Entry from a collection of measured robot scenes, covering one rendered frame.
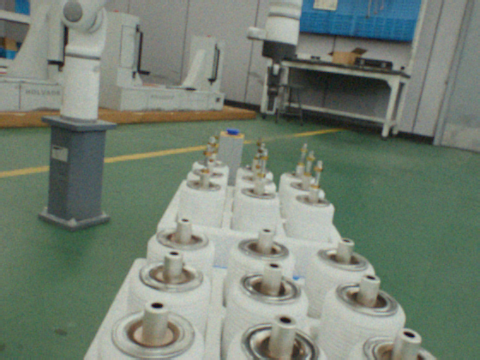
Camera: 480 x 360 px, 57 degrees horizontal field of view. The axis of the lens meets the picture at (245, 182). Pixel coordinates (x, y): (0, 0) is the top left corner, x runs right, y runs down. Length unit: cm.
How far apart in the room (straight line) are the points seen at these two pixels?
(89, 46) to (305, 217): 75
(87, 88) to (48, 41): 202
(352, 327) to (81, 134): 95
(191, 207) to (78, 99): 53
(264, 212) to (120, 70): 282
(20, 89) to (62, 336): 227
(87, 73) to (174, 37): 613
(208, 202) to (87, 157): 50
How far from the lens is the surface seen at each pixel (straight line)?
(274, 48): 100
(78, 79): 130
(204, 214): 91
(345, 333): 54
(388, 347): 49
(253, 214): 91
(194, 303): 51
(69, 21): 130
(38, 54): 327
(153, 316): 42
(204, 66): 466
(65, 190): 133
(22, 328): 92
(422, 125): 586
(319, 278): 65
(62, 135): 131
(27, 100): 304
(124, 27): 362
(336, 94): 608
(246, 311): 51
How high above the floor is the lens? 49
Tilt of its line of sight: 14 degrees down
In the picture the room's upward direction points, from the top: 8 degrees clockwise
